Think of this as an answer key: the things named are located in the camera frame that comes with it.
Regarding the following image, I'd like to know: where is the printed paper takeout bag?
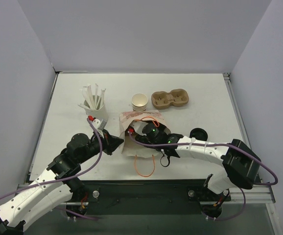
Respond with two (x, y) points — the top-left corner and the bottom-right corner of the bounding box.
(118, 110), (170, 177)

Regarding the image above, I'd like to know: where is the white straw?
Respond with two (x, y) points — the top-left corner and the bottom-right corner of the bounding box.
(81, 88), (91, 109)
(84, 84), (95, 110)
(98, 89), (106, 109)
(94, 84), (99, 110)

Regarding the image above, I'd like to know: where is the stack of black lids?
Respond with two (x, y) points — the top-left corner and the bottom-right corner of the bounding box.
(189, 128), (208, 141)

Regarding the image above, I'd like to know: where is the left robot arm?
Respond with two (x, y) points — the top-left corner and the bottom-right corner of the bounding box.
(0, 131), (124, 235)

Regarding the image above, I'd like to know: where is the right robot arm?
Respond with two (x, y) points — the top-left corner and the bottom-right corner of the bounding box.
(128, 123), (261, 200)

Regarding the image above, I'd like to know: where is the white cylindrical straw holder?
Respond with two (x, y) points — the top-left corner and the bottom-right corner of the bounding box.
(85, 105), (109, 122)

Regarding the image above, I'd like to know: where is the stack of brown paper cups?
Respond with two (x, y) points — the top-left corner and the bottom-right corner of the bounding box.
(131, 94), (148, 111)

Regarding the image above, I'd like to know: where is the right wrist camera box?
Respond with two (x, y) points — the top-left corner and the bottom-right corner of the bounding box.
(130, 121), (148, 135)

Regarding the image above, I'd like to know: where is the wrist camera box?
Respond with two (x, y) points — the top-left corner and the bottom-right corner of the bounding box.
(130, 121), (148, 135)
(87, 116), (108, 131)

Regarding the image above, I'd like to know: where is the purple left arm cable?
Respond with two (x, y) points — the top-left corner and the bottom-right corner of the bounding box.
(0, 117), (103, 220)

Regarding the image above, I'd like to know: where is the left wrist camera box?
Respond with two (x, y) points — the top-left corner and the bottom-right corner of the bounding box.
(87, 116), (108, 131)

